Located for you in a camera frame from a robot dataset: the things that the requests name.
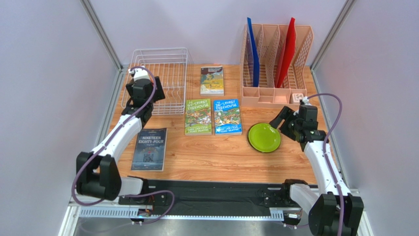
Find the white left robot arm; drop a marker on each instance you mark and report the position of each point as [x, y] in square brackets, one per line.
[97, 173]

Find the blue 26-storey treehouse book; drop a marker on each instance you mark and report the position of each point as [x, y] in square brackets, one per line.
[227, 117]

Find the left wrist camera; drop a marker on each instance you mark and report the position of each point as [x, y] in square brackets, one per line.
[138, 73]

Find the pink plastic file organizer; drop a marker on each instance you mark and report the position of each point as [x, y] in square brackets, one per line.
[269, 41]

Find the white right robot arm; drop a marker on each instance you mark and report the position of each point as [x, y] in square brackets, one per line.
[334, 211]

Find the green plate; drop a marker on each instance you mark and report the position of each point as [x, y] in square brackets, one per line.
[263, 137]

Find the red folder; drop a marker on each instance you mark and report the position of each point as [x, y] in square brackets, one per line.
[287, 54]

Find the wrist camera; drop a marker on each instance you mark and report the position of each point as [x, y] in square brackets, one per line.
[304, 101]
[138, 73]

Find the small white patterned box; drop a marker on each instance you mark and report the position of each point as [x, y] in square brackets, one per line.
[296, 98]

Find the black base mat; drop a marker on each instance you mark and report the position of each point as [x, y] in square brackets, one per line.
[199, 198]

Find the nineteen eighty-four book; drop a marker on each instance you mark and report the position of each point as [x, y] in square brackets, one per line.
[150, 150]

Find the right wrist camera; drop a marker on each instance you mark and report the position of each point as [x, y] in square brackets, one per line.
[304, 101]

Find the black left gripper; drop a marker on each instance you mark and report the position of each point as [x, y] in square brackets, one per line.
[160, 94]

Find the white wire dish rack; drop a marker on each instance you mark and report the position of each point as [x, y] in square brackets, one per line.
[171, 66]

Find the blue folder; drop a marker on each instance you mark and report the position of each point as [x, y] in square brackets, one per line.
[252, 55]

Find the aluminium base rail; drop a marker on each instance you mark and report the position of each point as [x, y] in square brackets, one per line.
[115, 210]

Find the small yellow cover book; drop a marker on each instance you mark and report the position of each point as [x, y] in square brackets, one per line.
[212, 81]

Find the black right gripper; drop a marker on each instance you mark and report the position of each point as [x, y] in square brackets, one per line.
[287, 118]

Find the green 65-storey treehouse book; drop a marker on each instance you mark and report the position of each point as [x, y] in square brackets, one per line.
[198, 119]

